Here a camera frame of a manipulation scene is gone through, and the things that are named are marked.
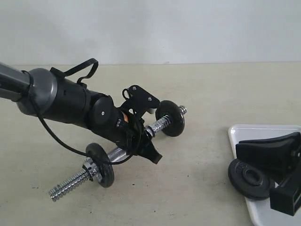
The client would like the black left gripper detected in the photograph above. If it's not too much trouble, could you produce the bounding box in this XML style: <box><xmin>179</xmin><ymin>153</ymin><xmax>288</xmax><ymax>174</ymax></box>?
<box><xmin>114</xmin><ymin>107</ymin><xmax>162</xmax><ymax>164</ymax></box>

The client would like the black weight plate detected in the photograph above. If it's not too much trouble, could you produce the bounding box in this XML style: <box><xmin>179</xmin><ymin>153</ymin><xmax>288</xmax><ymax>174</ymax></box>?
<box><xmin>86</xmin><ymin>143</ymin><xmax>115</xmax><ymax>188</ymax></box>
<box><xmin>228</xmin><ymin>159</ymin><xmax>276</xmax><ymax>201</ymax></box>

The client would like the chrome threaded dumbbell bar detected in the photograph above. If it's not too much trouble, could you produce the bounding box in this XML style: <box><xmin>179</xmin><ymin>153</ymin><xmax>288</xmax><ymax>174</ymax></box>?
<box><xmin>48</xmin><ymin>105</ymin><xmax>189</xmax><ymax>202</ymax></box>

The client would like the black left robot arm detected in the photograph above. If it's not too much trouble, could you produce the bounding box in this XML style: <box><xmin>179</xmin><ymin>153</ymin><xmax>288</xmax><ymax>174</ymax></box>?
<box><xmin>0</xmin><ymin>58</ymin><xmax>162</xmax><ymax>163</ymax></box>

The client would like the white rectangular tray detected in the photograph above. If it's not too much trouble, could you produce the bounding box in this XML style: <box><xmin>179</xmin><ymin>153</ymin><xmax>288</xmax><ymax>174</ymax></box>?
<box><xmin>228</xmin><ymin>124</ymin><xmax>301</xmax><ymax>226</ymax></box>

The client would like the black weight plate far end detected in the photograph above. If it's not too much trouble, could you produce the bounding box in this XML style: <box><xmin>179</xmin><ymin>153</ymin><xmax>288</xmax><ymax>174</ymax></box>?
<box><xmin>155</xmin><ymin>100</ymin><xmax>187</xmax><ymax>137</ymax></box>

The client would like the chrome star collar nut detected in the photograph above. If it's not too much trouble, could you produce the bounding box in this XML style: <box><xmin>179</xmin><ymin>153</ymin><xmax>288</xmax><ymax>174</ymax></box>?
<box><xmin>82</xmin><ymin>157</ymin><xmax>102</xmax><ymax>182</ymax></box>

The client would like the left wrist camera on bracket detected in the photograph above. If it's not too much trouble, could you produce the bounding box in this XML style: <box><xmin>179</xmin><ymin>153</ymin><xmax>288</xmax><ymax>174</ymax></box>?
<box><xmin>121</xmin><ymin>85</ymin><xmax>160</xmax><ymax>118</ymax></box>

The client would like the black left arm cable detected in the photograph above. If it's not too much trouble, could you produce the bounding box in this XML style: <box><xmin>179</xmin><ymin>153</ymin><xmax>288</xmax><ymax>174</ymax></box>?
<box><xmin>21</xmin><ymin>69</ymin><xmax>135</xmax><ymax>164</ymax></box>

